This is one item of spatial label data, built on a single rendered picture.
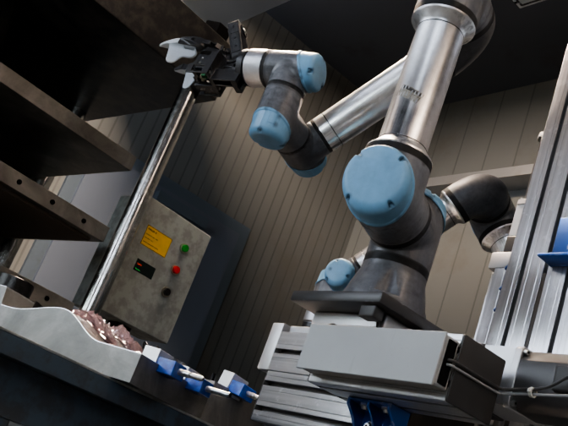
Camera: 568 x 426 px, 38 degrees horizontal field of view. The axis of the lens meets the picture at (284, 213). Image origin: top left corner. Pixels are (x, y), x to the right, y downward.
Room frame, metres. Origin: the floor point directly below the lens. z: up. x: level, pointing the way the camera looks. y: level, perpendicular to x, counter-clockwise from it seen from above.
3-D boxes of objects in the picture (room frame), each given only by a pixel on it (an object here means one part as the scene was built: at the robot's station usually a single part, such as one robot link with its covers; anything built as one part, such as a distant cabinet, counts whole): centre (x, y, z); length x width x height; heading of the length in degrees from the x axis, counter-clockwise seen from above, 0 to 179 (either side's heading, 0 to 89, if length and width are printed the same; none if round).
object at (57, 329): (1.72, 0.29, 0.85); 0.50 x 0.26 x 0.11; 58
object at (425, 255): (1.34, -0.21, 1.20); 0.13 x 0.12 x 0.14; 149
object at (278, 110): (1.39, 0.07, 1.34); 0.11 x 0.08 x 0.11; 149
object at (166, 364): (1.53, 0.08, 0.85); 0.13 x 0.05 x 0.05; 58
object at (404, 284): (1.35, -0.22, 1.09); 0.15 x 0.15 x 0.10
